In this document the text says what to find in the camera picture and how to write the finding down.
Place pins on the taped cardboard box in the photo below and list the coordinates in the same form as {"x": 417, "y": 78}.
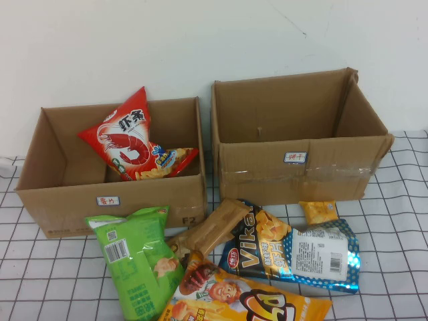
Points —
{"x": 267, "y": 187}

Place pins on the small yellow snack packet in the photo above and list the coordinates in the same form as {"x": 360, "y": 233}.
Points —
{"x": 317, "y": 212}

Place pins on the green potato chips bag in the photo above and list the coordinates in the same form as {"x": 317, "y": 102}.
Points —
{"x": 133, "y": 261}

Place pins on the cardboard box with F2 print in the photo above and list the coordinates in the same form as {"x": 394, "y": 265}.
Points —
{"x": 67, "y": 217}

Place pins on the brown wafer pack gold emblem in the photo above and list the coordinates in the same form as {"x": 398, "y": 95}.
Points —
{"x": 180, "y": 242}

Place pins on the red shrimp stick snack bag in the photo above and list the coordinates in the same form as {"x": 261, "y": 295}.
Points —
{"x": 130, "y": 133}

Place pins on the red crinkle fries snack bag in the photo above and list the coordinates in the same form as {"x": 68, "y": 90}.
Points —
{"x": 170, "y": 165}

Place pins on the blue Vikar chips bag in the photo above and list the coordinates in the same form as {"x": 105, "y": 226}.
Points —
{"x": 267, "y": 254}

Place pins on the yellow cartoon chef chips bag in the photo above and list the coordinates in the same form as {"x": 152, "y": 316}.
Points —
{"x": 234, "y": 301}

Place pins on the white black checked tablecloth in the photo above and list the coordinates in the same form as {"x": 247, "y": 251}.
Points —
{"x": 384, "y": 250}

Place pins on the plain brown wafer pack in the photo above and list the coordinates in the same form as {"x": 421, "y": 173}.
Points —
{"x": 217, "y": 227}

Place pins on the white label sticker red writing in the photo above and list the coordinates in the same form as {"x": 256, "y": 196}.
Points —
{"x": 108, "y": 200}
{"x": 295, "y": 158}

